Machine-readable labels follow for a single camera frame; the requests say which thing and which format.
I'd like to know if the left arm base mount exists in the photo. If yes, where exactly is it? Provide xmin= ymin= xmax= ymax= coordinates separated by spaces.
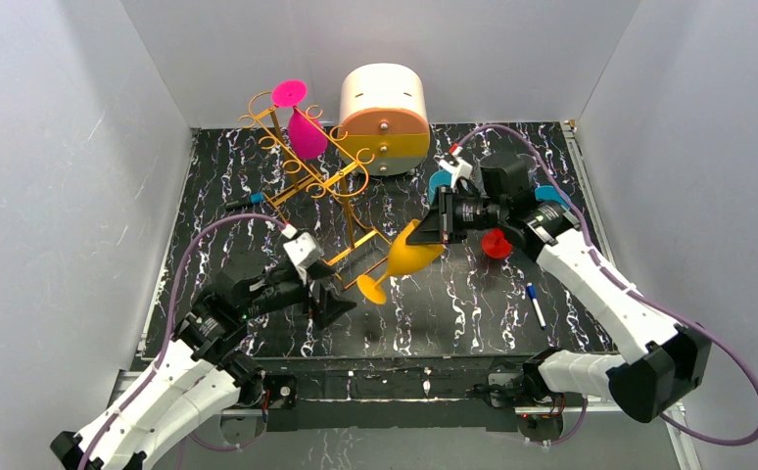
xmin=219 ymin=373 xmax=298 ymax=447

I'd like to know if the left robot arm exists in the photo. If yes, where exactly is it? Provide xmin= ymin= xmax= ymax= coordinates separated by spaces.
xmin=50 ymin=259 xmax=357 ymax=469

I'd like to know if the aluminium frame rail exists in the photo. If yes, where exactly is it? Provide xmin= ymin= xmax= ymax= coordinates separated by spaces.
xmin=573 ymin=399 xmax=705 ymax=470

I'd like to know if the red wine glass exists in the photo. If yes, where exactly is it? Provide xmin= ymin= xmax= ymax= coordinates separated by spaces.
xmin=480 ymin=228 xmax=513 ymax=259

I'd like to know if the yellow wine glass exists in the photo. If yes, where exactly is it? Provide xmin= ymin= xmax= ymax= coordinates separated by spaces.
xmin=356 ymin=218 xmax=445 ymax=305

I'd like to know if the blue front wine glass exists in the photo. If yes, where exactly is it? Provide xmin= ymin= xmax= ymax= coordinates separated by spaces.
xmin=534 ymin=185 xmax=570 ymax=210

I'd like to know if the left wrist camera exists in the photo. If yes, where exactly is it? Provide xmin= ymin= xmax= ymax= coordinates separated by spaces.
xmin=283 ymin=232 xmax=324 ymax=284

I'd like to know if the blue and white marker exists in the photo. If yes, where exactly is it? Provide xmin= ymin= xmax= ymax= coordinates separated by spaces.
xmin=526 ymin=283 xmax=547 ymax=330

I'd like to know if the pink wine glass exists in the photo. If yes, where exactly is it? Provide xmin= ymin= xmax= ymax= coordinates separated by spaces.
xmin=271 ymin=79 xmax=328 ymax=161

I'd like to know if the white cylindrical container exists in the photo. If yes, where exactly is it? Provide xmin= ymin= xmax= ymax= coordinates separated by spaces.
xmin=339 ymin=63 xmax=431 ymax=176

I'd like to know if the light blue wine glass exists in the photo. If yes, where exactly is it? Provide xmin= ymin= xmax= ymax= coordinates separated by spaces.
xmin=427 ymin=169 xmax=453 ymax=206

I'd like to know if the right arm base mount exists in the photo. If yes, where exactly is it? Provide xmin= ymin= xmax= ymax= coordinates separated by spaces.
xmin=466 ymin=371 xmax=589 ymax=448

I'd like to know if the clear wine glass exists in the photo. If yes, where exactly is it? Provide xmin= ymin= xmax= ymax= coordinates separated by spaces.
xmin=526 ymin=156 xmax=540 ymax=174

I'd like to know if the gold wire wine glass rack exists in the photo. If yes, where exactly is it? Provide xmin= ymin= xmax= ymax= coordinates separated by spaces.
xmin=238 ymin=89 xmax=391 ymax=269

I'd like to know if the black marker with blue cap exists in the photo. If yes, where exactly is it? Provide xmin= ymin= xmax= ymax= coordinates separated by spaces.
xmin=224 ymin=193 xmax=265 ymax=212

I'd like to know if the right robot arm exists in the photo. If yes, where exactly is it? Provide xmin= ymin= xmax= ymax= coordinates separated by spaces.
xmin=405 ymin=155 xmax=711 ymax=423

